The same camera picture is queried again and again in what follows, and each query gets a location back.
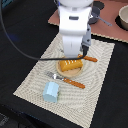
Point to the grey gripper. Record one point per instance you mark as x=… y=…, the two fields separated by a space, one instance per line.
x=86 y=41

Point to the yellow bread pastry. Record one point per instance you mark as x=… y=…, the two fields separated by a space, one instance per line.
x=66 y=65

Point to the light blue block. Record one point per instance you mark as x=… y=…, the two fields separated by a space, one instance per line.
x=50 y=92

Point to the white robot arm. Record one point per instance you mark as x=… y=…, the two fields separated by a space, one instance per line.
x=74 y=28

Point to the round beige plate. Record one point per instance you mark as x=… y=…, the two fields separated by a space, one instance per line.
x=69 y=73

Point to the black stove burner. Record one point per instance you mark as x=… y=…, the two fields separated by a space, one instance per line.
x=98 y=4

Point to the beige bowl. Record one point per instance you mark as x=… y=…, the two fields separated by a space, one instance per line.
x=123 y=14

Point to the beige woven placemat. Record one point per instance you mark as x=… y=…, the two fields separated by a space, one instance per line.
x=78 y=93

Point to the knife with orange handle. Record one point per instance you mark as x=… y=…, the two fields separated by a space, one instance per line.
x=87 y=58

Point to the grey saucepan with handle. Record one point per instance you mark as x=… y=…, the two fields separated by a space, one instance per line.
x=95 y=16

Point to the fork with orange handle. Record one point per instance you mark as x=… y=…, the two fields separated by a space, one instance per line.
x=55 y=76

